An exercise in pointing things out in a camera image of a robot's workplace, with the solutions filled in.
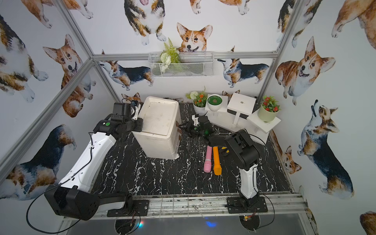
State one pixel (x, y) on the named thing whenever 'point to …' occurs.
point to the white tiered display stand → (238, 111)
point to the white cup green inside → (214, 102)
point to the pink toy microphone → (207, 164)
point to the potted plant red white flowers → (199, 101)
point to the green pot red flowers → (268, 109)
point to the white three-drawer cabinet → (160, 137)
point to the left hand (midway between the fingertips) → (141, 119)
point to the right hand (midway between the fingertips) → (176, 127)
